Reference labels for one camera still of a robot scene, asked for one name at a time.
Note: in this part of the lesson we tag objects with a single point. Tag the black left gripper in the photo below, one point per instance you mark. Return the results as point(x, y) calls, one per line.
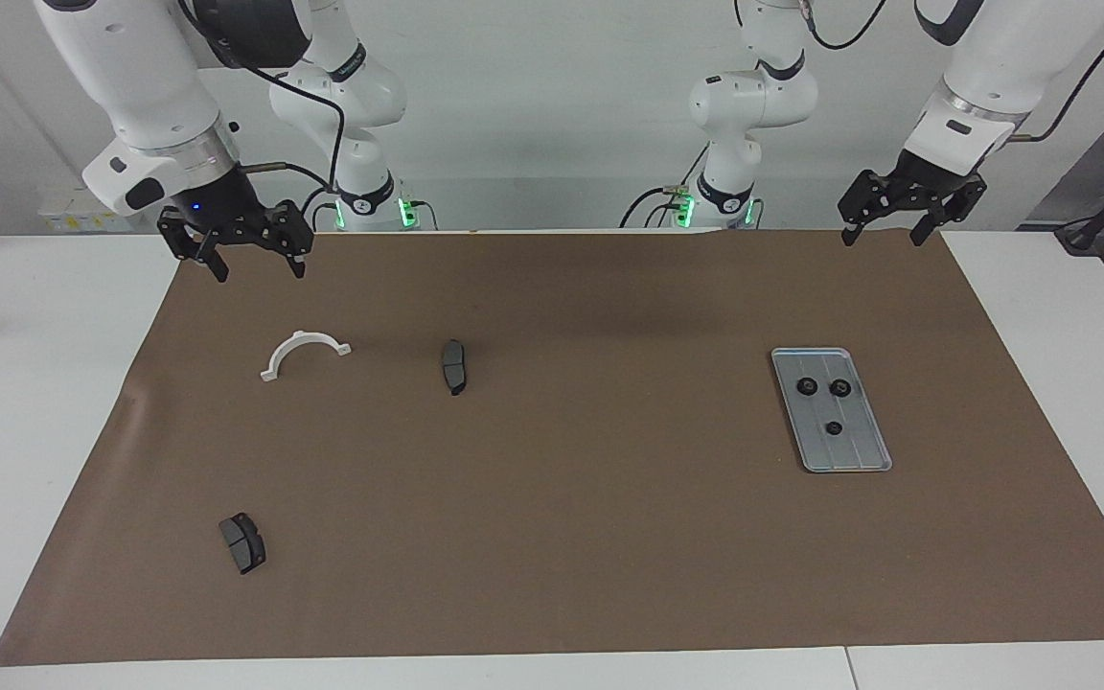
point(926, 187)

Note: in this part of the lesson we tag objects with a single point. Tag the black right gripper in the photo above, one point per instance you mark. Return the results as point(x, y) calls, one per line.
point(221, 216)

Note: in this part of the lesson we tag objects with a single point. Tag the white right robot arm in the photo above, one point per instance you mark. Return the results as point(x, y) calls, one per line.
point(140, 77)

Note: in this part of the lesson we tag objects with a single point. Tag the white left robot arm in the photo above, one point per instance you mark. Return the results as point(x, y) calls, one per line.
point(983, 67)

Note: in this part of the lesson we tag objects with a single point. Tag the silver metal tray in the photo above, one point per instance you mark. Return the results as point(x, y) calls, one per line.
point(849, 450)

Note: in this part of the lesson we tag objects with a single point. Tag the white box with yellow label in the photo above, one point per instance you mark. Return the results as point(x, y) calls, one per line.
point(73, 213)

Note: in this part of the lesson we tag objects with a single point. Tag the long dark grey brake pad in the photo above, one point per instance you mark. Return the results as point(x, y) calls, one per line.
point(453, 362)

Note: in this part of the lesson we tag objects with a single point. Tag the grooved dark grey brake pad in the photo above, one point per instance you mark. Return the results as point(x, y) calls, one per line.
point(243, 544)

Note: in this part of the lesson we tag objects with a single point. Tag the brown paper mat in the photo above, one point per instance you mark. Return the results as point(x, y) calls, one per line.
point(562, 498)

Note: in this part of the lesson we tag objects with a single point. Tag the white curved plastic bracket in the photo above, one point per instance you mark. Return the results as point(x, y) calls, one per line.
point(308, 336)

